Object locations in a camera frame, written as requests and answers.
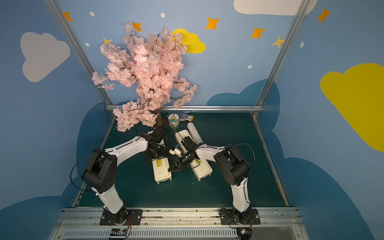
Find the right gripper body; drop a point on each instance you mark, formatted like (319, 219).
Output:
(180, 161)

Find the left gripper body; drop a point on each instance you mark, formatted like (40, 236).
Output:
(156, 152)

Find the white wrap dispenser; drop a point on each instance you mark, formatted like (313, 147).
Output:
(200, 167)

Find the dispenser lid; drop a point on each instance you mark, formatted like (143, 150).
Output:
(160, 168)

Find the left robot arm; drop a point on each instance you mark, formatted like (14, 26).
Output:
(100, 172)

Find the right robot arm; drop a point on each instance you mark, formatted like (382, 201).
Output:
(233, 166)

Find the plastic wrap roll inner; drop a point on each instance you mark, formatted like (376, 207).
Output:
(194, 133)

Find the green printed cup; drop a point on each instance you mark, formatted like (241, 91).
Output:
(174, 120)

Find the small plastic bottle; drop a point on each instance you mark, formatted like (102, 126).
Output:
(185, 117)

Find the pink cherry blossom tree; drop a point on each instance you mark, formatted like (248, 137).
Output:
(151, 64)

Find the left small circuit board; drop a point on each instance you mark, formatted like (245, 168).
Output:
(118, 234)

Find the small circuit board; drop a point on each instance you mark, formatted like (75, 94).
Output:
(118, 234)
(243, 234)

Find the right small circuit board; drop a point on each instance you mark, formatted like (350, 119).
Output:
(243, 234)

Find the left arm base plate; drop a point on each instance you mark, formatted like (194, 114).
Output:
(122, 218)

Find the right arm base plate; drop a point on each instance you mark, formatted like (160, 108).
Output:
(232, 217)

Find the aluminium rail base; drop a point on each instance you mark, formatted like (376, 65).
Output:
(180, 224)

